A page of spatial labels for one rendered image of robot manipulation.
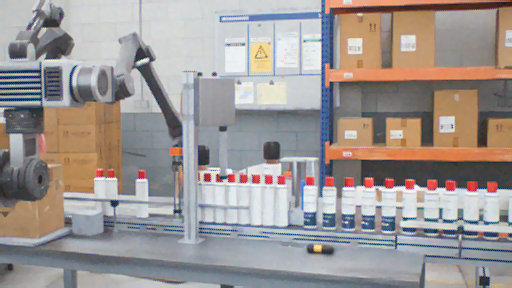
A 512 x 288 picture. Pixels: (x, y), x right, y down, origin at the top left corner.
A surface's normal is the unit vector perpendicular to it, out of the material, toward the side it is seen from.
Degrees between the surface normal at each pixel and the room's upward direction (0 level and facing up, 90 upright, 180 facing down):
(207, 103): 90
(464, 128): 91
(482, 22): 90
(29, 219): 90
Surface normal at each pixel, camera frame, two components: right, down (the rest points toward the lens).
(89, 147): -0.18, 0.10
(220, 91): 0.55, 0.07
